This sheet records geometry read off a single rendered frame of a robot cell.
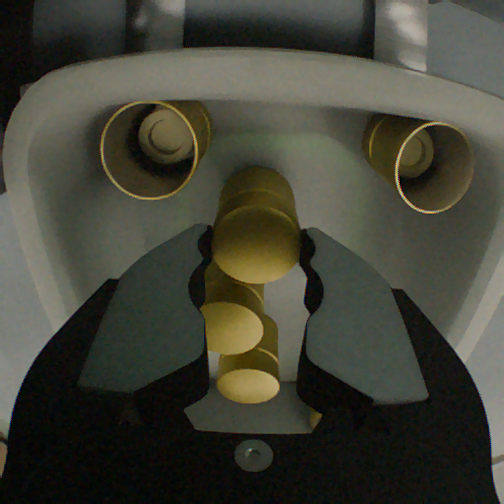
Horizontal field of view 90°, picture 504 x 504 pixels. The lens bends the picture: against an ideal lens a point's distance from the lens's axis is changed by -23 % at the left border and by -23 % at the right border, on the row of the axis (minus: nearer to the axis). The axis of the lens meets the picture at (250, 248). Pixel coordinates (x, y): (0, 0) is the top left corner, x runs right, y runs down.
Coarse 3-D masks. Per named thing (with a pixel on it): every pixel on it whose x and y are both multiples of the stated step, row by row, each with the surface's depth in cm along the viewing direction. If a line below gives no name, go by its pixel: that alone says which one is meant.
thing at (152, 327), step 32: (160, 256) 10; (192, 256) 10; (128, 288) 8; (160, 288) 8; (192, 288) 9; (128, 320) 7; (160, 320) 7; (192, 320) 7; (96, 352) 6; (128, 352) 6; (160, 352) 7; (192, 352) 7; (96, 384) 6; (128, 384) 6; (160, 384) 6; (192, 384) 7
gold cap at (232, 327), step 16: (208, 272) 15; (224, 272) 15; (208, 288) 14; (224, 288) 14; (240, 288) 14; (256, 288) 15; (208, 304) 13; (224, 304) 13; (240, 304) 13; (256, 304) 14; (208, 320) 14; (224, 320) 14; (240, 320) 14; (256, 320) 14; (208, 336) 14; (224, 336) 14; (240, 336) 14; (256, 336) 14; (224, 352) 15; (240, 352) 15
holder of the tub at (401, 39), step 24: (144, 0) 11; (168, 0) 12; (384, 0) 11; (408, 0) 11; (432, 0) 11; (144, 24) 12; (168, 24) 12; (384, 24) 12; (408, 24) 12; (144, 48) 13; (168, 48) 13; (384, 48) 12; (408, 48) 12
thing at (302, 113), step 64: (128, 64) 6; (192, 64) 6; (256, 64) 6; (320, 64) 6; (384, 64) 6; (64, 128) 8; (256, 128) 14; (320, 128) 14; (64, 192) 10; (192, 192) 15; (320, 192) 15; (384, 192) 15; (64, 256) 10; (128, 256) 15; (384, 256) 17; (448, 256) 12; (64, 320) 10; (448, 320) 12
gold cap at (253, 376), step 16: (272, 320) 19; (272, 336) 18; (256, 352) 16; (272, 352) 17; (224, 368) 16; (240, 368) 15; (256, 368) 15; (272, 368) 16; (224, 384) 16; (240, 384) 16; (256, 384) 16; (272, 384) 16; (240, 400) 17; (256, 400) 17
